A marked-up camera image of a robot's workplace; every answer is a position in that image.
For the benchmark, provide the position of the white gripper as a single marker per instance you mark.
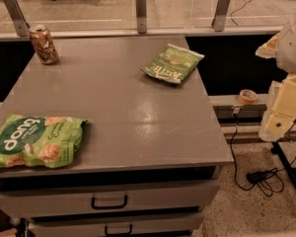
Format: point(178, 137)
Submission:
point(295, 48)

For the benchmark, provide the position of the green rice chip bag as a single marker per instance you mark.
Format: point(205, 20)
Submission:
point(40, 141)

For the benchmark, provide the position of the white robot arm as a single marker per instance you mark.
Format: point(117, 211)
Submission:
point(280, 111)

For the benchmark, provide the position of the green kettle chip bag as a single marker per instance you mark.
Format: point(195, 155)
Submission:
point(173, 65)

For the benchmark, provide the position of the orange soda can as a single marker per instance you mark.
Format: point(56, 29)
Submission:
point(42, 42)

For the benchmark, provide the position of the orange tape roll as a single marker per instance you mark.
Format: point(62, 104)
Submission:
point(247, 97)

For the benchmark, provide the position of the black stand leg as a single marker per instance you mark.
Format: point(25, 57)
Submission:
point(276, 149)

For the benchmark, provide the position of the grey lower drawer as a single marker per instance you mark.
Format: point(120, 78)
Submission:
point(153, 225)

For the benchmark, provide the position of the grey drawer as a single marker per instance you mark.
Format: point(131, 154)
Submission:
point(153, 225)
point(59, 202)

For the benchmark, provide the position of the grey upper drawer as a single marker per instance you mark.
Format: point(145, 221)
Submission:
point(59, 202)

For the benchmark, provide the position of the right metal bracket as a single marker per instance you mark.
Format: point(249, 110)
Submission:
point(219, 20)

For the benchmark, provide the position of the metal bracket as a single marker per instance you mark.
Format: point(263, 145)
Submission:
point(219, 20)
point(20, 24)
point(141, 16)

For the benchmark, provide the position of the middle metal bracket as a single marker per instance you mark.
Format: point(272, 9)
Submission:
point(141, 16)

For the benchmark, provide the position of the left metal bracket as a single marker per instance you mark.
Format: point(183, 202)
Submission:
point(20, 24)

